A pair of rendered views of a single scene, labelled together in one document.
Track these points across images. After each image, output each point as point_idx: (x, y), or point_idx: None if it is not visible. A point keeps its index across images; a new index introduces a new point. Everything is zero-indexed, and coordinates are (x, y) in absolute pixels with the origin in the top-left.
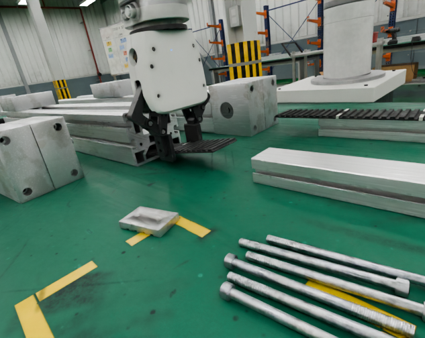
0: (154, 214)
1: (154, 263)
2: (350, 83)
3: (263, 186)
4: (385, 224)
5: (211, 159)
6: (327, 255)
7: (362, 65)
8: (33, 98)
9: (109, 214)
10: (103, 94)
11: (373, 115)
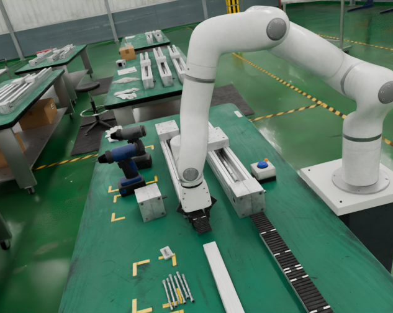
0: (168, 251)
1: (159, 267)
2: (344, 190)
3: (204, 255)
4: (208, 285)
5: None
6: (185, 285)
7: (360, 180)
8: (169, 134)
9: (161, 243)
10: None
11: (272, 241)
